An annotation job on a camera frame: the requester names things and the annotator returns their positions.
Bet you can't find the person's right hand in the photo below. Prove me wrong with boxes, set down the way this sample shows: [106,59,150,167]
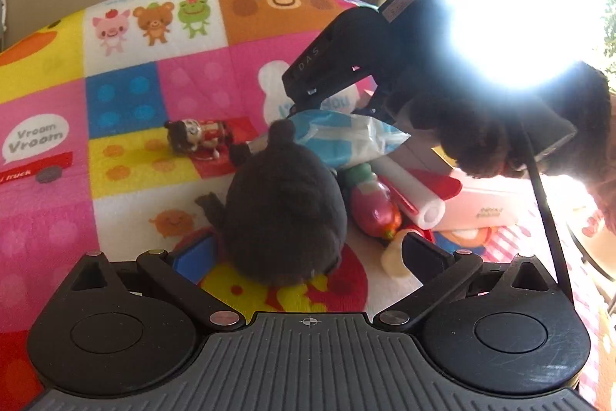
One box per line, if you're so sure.
[384,65,531,181]

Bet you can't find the blue white wipes packet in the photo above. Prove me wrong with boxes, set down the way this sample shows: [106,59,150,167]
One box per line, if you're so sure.
[250,109,412,169]

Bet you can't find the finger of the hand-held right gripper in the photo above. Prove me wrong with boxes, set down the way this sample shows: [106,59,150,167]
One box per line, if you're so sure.
[281,9,401,114]

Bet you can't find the colourful printed play mat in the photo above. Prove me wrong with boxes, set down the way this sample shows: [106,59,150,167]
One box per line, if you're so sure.
[0,0,616,411]

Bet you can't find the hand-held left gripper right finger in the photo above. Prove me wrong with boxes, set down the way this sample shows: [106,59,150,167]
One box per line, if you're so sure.
[374,232,554,328]

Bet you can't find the black plush toy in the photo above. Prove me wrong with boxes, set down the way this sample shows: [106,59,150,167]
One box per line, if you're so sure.
[195,119,350,285]

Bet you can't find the small cream cup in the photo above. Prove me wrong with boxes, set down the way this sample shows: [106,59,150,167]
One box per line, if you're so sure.
[382,239,420,280]

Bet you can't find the pink cardboard box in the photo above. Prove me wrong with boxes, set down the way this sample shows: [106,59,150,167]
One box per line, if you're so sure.
[392,136,547,233]

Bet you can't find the person's right forearm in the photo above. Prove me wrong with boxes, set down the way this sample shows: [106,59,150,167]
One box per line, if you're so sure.
[541,59,616,233]

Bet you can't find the black cable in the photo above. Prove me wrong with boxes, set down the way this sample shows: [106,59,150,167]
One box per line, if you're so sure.
[522,136,576,309]

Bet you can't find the pink green toy bottle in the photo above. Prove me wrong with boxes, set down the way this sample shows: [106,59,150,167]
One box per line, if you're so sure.
[344,163,403,241]

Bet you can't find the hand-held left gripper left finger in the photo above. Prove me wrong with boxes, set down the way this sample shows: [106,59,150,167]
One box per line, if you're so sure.
[72,233,244,329]

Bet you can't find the small doll red dress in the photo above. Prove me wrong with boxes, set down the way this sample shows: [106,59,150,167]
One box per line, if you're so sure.
[164,117,251,166]

